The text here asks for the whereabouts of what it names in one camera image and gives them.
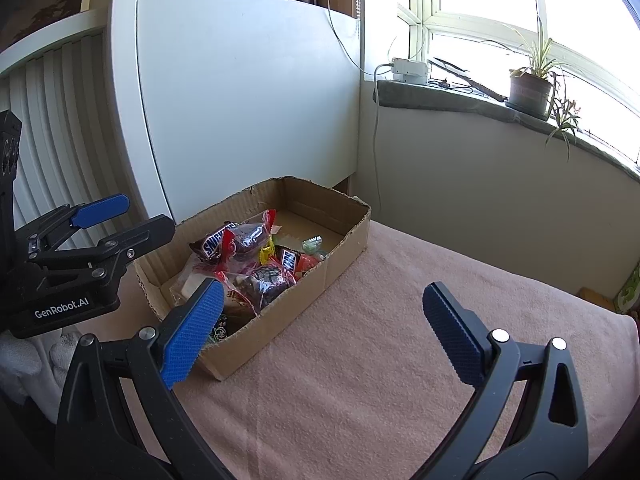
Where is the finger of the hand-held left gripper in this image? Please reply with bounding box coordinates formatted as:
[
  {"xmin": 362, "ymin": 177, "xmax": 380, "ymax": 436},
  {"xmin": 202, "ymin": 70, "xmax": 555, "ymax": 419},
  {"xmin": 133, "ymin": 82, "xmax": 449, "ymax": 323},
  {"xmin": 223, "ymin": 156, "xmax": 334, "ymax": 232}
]
[
  {"xmin": 15, "ymin": 194, "xmax": 131, "ymax": 253},
  {"xmin": 27, "ymin": 214, "xmax": 177, "ymax": 286}
]

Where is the clear bread packet red print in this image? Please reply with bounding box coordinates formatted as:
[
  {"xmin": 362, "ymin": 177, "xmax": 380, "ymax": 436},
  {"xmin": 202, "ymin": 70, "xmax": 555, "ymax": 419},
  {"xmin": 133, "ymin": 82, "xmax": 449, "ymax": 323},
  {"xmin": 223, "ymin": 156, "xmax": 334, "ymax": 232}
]
[{"xmin": 170, "ymin": 255, "xmax": 221, "ymax": 311}]

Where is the white cloth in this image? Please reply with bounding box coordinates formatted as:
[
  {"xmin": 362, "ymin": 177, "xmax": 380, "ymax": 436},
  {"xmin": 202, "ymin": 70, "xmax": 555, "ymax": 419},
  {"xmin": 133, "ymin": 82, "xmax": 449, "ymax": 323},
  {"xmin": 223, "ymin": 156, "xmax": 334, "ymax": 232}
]
[{"xmin": 0, "ymin": 327, "xmax": 81, "ymax": 421}]

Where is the small black snack packet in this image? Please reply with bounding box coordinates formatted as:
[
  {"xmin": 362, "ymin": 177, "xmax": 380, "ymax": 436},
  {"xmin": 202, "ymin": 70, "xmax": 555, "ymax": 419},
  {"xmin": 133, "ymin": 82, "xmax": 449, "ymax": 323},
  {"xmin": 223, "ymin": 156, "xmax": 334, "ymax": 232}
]
[{"xmin": 206, "ymin": 310, "xmax": 232, "ymax": 345}]

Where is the thin white cable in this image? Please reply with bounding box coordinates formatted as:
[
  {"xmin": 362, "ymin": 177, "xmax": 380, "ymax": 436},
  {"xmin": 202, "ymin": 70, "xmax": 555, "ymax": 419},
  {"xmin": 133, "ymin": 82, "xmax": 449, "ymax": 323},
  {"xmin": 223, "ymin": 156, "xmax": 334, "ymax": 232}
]
[{"xmin": 327, "ymin": 0, "xmax": 373, "ymax": 78}]

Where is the yellow snack packet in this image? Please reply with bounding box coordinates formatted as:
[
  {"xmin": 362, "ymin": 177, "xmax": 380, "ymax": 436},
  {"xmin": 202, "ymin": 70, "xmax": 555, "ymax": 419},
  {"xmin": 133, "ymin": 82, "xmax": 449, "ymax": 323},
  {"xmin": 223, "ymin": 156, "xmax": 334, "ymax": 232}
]
[{"xmin": 257, "ymin": 232, "xmax": 276, "ymax": 266}]

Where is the potted spider plant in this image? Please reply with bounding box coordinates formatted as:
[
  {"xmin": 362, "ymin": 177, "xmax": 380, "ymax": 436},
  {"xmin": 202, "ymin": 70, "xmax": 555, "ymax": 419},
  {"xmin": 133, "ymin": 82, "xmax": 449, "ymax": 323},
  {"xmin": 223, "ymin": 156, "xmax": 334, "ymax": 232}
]
[{"xmin": 482, "ymin": 15, "xmax": 576, "ymax": 116}]

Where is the cardboard box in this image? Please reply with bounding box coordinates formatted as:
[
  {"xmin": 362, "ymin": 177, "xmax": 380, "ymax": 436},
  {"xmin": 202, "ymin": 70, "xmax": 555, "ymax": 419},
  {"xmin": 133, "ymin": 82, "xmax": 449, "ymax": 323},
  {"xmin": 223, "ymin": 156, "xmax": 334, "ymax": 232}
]
[{"xmin": 134, "ymin": 176, "xmax": 372, "ymax": 382}]

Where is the white ribbed panel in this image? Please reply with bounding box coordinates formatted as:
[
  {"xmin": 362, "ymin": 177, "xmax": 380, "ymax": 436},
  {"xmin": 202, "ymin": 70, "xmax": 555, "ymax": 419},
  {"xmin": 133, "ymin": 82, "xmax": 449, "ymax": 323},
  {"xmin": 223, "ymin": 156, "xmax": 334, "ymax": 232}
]
[{"xmin": 0, "ymin": 10, "xmax": 166, "ymax": 241}]

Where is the small trailing plant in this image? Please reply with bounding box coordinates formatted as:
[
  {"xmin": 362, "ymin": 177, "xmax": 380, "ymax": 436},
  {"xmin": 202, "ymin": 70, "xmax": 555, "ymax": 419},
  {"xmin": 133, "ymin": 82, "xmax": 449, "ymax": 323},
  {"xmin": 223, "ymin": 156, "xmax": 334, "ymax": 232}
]
[{"xmin": 545, "ymin": 75, "xmax": 583, "ymax": 161}]

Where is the pink blanket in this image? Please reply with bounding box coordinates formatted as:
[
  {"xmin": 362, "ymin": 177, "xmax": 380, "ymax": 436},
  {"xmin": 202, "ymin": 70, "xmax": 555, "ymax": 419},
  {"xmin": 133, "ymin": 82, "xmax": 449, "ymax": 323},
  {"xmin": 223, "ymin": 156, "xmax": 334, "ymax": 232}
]
[{"xmin": 75, "ymin": 220, "xmax": 640, "ymax": 480}]

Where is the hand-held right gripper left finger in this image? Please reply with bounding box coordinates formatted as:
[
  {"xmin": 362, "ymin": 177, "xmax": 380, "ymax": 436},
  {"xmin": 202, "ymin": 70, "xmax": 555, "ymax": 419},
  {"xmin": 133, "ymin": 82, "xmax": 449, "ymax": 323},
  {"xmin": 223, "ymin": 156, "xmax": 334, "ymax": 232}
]
[{"xmin": 55, "ymin": 277, "xmax": 236, "ymax": 480}]

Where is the clear packet with red ends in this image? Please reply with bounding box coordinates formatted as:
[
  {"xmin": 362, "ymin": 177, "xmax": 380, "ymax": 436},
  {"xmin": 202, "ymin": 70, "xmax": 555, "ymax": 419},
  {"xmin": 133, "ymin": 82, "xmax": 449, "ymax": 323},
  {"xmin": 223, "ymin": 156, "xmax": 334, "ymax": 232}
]
[
  {"xmin": 222, "ymin": 209, "xmax": 278, "ymax": 263},
  {"xmin": 212, "ymin": 254, "xmax": 321, "ymax": 317}
]

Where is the white power cable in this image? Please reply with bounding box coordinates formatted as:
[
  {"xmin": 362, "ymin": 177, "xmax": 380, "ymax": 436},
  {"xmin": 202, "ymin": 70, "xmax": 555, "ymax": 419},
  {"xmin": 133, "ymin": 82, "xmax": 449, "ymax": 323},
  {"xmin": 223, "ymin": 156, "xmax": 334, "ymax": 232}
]
[{"xmin": 372, "ymin": 62, "xmax": 396, "ymax": 216}]

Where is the dark long stick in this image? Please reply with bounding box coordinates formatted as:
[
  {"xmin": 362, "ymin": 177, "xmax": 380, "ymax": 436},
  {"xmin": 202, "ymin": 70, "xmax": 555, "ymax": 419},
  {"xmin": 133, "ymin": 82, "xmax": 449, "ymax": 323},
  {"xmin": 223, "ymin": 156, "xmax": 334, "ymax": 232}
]
[{"xmin": 427, "ymin": 57, "xmax": 507, "ymax": 101}]

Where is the green printed bag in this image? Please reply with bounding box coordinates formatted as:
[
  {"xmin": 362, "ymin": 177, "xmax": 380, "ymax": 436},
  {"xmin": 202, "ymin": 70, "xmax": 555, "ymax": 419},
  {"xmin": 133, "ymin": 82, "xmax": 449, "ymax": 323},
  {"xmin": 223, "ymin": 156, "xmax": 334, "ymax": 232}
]
[{"xmin": 617, "ymin": 260, "xmax": 640, "ymax": 316}]

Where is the white router box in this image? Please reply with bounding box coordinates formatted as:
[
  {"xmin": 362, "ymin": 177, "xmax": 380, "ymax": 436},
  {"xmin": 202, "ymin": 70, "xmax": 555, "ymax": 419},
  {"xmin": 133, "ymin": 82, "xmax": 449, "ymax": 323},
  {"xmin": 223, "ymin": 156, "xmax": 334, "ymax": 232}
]
[{"xmin": 391, "ymin": 57, "xmax": 430, "ymax": 83}]

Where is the green translucent candy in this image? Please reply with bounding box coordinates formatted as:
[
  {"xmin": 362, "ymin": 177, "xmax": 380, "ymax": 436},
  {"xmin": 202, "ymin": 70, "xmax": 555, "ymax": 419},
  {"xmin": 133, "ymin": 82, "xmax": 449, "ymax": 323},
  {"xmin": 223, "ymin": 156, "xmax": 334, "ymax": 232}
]
[{"xmin": 301, "ymin": 236, "xmax": 328, "ymax": 261}]

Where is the brown chocolate bar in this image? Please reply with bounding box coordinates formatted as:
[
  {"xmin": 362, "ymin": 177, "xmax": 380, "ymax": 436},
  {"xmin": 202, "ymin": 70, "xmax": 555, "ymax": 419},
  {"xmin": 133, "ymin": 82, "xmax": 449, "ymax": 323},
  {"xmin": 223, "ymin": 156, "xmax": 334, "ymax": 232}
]
[
  {"xmin": 275, "ymin": 246, "xmax": 301, "ymax": 273},
  {"xmin": 189, "ymin": 222, "xmax": 236, "ymax": 263}
]

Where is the grey window sill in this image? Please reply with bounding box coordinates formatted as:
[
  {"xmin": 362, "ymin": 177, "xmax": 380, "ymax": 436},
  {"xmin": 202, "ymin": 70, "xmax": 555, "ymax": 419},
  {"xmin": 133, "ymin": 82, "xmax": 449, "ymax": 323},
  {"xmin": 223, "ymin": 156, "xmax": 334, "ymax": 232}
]
[{"xmin": 375, "ymin": 79, "xmax": 640, "ymax": 181}]

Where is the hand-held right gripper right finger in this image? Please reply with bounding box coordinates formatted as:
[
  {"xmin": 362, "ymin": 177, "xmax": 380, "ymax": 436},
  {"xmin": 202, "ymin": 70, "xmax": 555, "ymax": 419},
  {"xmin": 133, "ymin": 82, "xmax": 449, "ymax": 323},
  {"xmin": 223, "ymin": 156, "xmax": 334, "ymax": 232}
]
[{"xmin": 415, "ymin": 281, "xmax": 591, "ymax": 480}]

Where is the white wardrobe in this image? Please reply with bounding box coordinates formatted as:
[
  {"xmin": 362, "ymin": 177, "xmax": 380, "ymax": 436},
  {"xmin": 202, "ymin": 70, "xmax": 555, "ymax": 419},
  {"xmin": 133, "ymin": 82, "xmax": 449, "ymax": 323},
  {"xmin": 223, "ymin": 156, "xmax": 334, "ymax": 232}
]
[{"xmin": 107, "ymin": 0, "xmax": 361, "ymax": 226}]

